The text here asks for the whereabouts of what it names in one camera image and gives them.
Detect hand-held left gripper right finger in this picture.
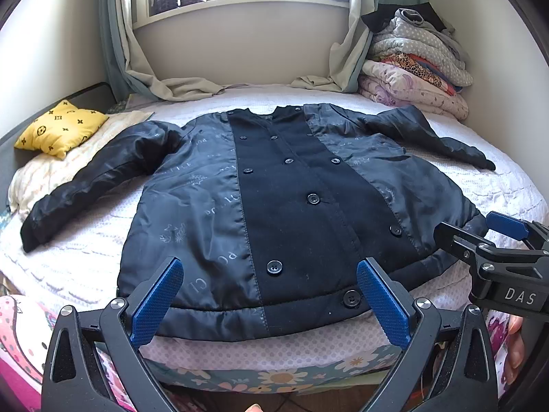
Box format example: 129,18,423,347
356,257,500,412

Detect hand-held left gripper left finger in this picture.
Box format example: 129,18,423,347
42,256,185,412

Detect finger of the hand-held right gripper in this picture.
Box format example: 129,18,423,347
433,222,498,267
486,211,549,250

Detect dark navy buttoned jacket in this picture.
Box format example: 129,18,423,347
20,102,497,344

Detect person's right hand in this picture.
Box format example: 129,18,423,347
503,315,526,379

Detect white textured bedspread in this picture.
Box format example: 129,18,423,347
0,81,549,374

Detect pink floral cloth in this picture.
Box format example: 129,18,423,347
484,309,515,396
0,294,129,412

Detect floral bed sheet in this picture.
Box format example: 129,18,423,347
141,343,406,398

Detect purple floral quilt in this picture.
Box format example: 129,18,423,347
358,60,469,122

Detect cream quilted blanket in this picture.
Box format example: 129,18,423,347
8,109,155,216

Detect orange patterned blanket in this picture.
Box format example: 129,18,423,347
377,51,465,96

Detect stack of folded blankets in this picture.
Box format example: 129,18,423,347
371,8,473,87

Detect yellow patterned pillow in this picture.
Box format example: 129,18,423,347
14,100,110,159

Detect cream curtain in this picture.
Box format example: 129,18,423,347
116,0,233,103
292,0,375,93

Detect black folded garment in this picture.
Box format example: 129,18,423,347
361,2,447,35

